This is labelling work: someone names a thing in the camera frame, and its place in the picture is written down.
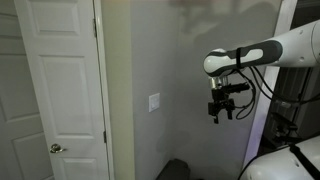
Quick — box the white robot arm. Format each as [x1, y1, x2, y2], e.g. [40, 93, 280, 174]
[203, 20, 320, 124]

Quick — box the white panel door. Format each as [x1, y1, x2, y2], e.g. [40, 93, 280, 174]
[14, 0, 109, 180]

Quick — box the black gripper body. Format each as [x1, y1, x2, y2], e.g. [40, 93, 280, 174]
[208, 89, 235, 116]

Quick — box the black object on floor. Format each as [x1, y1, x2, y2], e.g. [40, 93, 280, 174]
[156, 159, 191, 180]

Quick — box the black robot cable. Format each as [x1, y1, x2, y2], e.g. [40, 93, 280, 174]
[229, 65, 320, 121]

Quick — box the brass door knob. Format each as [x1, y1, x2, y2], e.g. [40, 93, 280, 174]
[50, 144, 64, 153]

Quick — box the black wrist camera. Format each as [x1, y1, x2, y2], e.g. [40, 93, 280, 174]
[222, 83, 250, 94]

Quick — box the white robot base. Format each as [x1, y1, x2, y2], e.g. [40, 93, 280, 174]
[237, 136, 320, 180]

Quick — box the white wall light switch plate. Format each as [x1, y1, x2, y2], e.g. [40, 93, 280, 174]
[149, 93, 160, 112]

